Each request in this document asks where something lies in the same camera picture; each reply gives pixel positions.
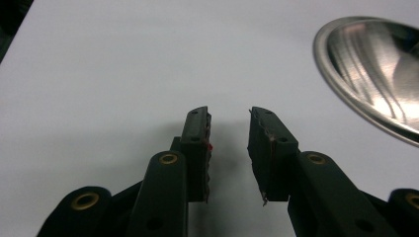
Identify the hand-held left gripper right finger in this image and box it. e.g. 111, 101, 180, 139
247, 106, 399, 237

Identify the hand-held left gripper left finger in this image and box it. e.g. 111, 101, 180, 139
126, 106, 213, 237

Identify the steel utensil stand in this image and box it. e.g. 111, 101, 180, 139
312, 15, 419, 147

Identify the white table mat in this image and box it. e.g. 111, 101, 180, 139
0, 0, 419, 237

